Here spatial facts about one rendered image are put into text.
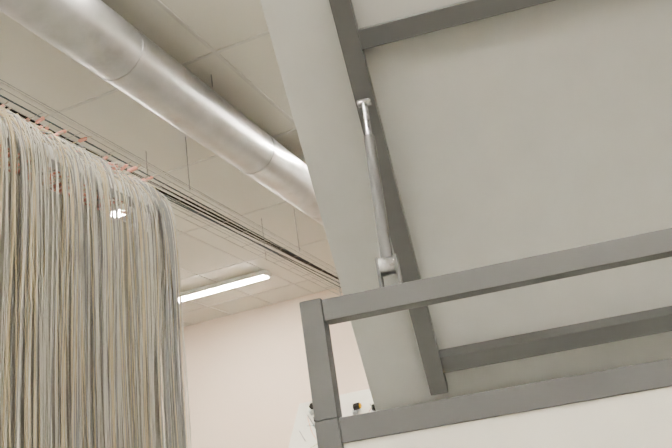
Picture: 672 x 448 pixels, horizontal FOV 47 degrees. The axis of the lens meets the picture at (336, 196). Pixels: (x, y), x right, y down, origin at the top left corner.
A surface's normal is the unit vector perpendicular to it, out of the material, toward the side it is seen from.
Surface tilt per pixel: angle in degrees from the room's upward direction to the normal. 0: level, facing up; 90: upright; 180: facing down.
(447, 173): 128
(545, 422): 90
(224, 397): 90
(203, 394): 90
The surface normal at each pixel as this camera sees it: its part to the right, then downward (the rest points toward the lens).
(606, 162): -0.09, 0.29
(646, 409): -0.23, -0.34
